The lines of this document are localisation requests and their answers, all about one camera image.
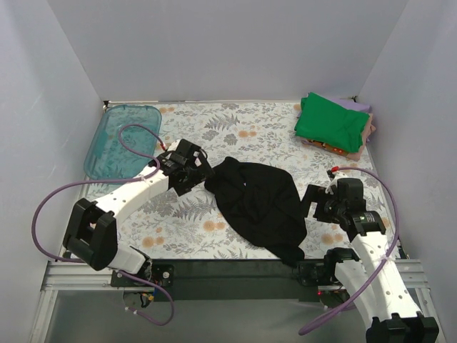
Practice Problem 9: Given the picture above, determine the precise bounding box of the green folded t-shirt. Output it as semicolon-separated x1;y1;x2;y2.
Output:
294;93;370;153

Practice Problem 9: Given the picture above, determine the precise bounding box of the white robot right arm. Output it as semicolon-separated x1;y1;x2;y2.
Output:
302;178;440;342

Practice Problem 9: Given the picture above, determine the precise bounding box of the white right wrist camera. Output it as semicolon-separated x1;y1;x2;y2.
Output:
327;167;348;187

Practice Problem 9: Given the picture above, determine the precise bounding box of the floral patterned table mat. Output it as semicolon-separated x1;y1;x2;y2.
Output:
66;101;401;264

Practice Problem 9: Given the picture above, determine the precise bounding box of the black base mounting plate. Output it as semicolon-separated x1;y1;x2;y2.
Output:
110;259;353;303

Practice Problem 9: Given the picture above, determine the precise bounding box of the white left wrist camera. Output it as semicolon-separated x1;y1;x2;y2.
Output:
162;139;181;151

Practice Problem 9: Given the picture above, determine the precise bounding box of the lavender folded t-shirt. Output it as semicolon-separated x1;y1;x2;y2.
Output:
327;97;371;113

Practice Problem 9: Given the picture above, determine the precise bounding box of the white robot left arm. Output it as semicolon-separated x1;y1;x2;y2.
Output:
63;139;214;286

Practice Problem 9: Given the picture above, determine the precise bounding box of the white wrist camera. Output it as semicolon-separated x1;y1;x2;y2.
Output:
162;139;181;151
327;167;348;187

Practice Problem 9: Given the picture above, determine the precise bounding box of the teal transparent plastic tray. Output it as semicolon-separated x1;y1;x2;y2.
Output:
84;104;162;180

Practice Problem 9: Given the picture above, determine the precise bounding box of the pink folded t-shirt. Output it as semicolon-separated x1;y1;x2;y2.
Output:
346;113;376;161

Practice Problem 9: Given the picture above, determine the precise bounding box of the aluminium frame rail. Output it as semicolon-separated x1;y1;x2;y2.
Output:
41;259;445;342

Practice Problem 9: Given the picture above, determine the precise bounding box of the orange patterned folded t-shirt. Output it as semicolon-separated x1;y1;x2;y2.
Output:
306;140;348;156

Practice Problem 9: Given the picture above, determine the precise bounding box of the black t-shirt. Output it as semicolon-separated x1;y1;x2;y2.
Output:
204;156;307;267

